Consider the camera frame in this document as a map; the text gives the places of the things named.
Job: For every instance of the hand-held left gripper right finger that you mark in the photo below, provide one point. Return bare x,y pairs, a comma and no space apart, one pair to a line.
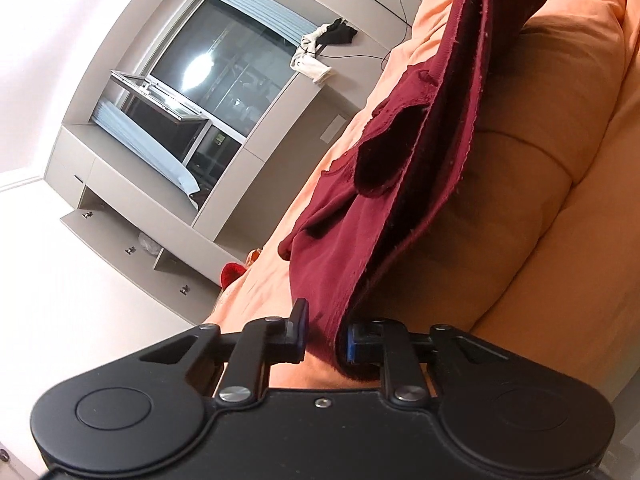
351,342

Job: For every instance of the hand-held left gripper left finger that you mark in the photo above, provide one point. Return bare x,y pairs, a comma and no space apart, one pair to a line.
299,330

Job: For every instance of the dark red garment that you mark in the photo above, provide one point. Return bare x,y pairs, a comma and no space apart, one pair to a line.
400,185

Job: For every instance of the small orange cloth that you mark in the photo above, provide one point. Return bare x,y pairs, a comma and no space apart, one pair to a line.
253,256

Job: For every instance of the small red cloth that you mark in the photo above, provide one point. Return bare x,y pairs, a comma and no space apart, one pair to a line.
232,274

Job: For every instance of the clear plastic bag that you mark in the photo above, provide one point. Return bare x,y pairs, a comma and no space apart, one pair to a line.
150,244

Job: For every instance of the beige cabinet unit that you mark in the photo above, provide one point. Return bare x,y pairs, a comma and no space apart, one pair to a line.
125,185

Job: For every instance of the light blue pleated curtain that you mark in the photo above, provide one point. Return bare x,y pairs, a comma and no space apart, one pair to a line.
250,5
150,147

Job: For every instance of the white cloth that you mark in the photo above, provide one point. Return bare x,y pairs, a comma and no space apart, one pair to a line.
310,65

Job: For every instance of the dark window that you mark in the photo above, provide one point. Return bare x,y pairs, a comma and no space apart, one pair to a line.
225,60

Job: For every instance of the open window sash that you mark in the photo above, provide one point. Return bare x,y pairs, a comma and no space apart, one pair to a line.
150,87

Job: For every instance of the orange blanket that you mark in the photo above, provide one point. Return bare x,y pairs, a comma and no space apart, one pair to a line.
550,135

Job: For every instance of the black socks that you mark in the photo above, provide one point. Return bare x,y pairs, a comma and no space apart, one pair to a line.
340,32

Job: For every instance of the white wall plate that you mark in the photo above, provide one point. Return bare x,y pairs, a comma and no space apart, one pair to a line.
334,129

